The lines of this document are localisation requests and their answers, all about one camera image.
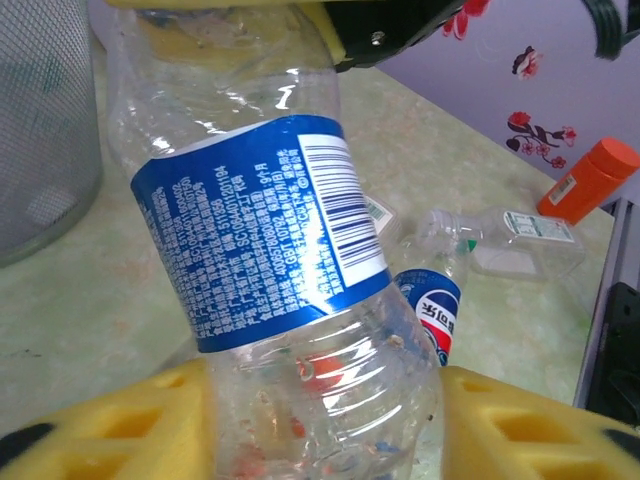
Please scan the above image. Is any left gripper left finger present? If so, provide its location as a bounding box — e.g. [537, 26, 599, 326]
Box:
[0, 357, 216, 480]

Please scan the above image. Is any flat clear bottle green-white label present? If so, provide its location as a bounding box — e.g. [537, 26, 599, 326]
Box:
[399, 204, 589, 284]

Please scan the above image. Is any aluminium side rail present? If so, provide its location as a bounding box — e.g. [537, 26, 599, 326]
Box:
[572, 197, 634, 412]

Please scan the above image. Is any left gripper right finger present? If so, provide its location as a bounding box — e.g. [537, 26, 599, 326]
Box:
[439, 364, 640, 480]

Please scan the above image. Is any black thin cable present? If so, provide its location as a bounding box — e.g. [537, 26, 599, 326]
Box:
[579, 0, 640, 62]

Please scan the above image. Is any clear bottle dark blue label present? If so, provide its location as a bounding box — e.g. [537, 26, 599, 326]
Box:
[102, 0, 452, 480]

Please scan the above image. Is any translucent plastic bin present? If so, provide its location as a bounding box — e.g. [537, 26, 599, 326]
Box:
[0, 0, 105, 269]

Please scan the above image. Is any clear Pepsi bottle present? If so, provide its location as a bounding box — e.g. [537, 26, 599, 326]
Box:
[394, 267, 464, 369]

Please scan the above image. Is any orange pill bottle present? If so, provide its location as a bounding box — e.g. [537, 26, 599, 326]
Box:
[536, 136, 640, 227]

